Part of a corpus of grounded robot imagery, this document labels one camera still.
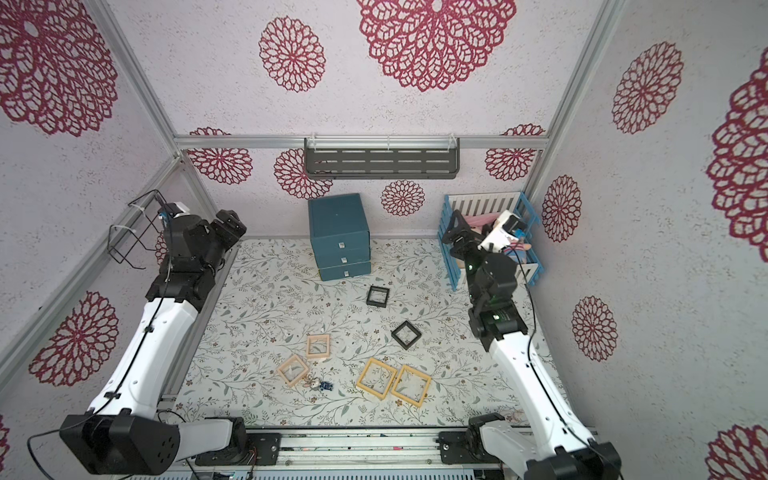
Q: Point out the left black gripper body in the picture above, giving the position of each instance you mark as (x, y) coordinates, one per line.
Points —
(223, 238)

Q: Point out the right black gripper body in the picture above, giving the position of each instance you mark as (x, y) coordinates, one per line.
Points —
(462, 241)

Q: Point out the black brooch box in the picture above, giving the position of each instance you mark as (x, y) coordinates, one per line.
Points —
(378, 296)
(406, 335)

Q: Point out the teal three-drawer cabinet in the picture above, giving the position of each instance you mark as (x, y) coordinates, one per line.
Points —
(340, 236)

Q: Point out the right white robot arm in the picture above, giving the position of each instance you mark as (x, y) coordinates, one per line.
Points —
(559, 446)

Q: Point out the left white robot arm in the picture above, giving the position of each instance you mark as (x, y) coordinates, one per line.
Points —
(119, 434)

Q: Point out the right large yellow brooch box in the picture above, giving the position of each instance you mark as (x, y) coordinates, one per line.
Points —
(411, 386)

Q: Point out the large yellow wooden brooch box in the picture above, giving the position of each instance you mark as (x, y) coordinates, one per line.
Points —
(376, 378)

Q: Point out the tilted small wooden brooch box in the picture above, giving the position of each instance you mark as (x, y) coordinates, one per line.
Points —
(293, 370)

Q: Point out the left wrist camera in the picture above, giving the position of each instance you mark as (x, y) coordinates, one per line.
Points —
(170, 210)

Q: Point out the black wire wall rack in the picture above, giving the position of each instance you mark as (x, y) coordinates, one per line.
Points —
(124, 239)

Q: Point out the grey wall shelf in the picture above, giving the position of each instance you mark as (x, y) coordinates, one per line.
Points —
(386, 158)

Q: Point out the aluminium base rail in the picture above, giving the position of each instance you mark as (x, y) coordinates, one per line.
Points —
(356, 453)

